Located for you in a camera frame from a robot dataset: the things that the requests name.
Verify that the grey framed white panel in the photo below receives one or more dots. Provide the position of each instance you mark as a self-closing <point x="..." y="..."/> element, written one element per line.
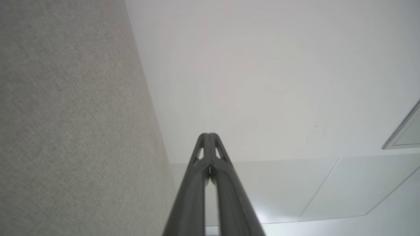
<point x="408" y="132"/>

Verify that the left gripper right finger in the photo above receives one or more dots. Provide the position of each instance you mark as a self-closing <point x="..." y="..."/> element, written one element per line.
<point x="233" y="203"/>

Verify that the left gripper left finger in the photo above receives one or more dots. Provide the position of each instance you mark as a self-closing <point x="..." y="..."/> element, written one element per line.
<point x="190" y="196"/>

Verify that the grey fabric sofa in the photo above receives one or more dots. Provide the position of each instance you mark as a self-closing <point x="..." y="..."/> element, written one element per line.
<point x="72" y="124"/>

